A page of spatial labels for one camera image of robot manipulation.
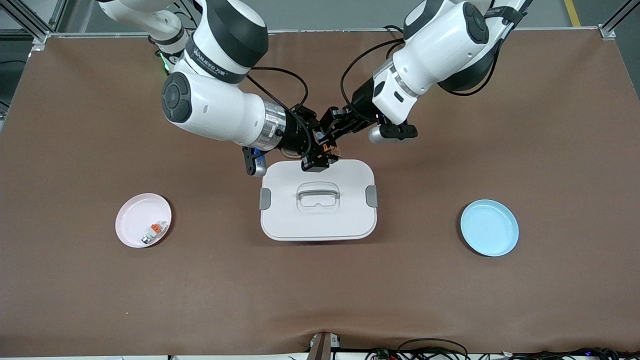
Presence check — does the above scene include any black looped cable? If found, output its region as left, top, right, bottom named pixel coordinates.
left=397, top=338, right=469, bottom=360

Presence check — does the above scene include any white orange green-button switch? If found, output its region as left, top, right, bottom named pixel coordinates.
left=141, top=221, right=169, bottom=246

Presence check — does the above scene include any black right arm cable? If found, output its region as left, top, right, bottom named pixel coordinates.
left=247, top=66, right=310, bottom=111

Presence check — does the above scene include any tangled coloured wire bundle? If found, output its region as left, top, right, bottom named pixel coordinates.
left=365, top=347, right=640, bottom=360

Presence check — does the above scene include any light blue round plate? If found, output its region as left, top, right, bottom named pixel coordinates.
left=460, top=199, right=520, bottom=258

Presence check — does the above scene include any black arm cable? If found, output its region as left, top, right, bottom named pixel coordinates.
left=340, top=37, right=506, bottom=108
left=247, top=66, right=310, bottom=111

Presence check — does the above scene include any aluminium frame profile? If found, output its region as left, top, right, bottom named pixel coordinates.
left=0, top=0, right=68, bottom=45
left=597, top=0, right=640, bottom=41

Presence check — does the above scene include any brown table cover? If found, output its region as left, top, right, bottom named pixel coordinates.
left=0, top=27, right=640, bottom=358

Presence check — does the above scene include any grey metal bracket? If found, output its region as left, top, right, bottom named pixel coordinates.
left=306, top=331, right=342, bottom=360

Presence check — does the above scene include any pink round plate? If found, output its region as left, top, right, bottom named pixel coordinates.
left=115, top=193, right=172, bottom=249

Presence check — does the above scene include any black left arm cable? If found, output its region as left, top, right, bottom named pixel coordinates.
left=340, top=37, right=506, bottom=108

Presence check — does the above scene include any white lidded storage box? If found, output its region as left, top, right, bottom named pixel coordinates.
left=259, top=159, right=379, bottom=242

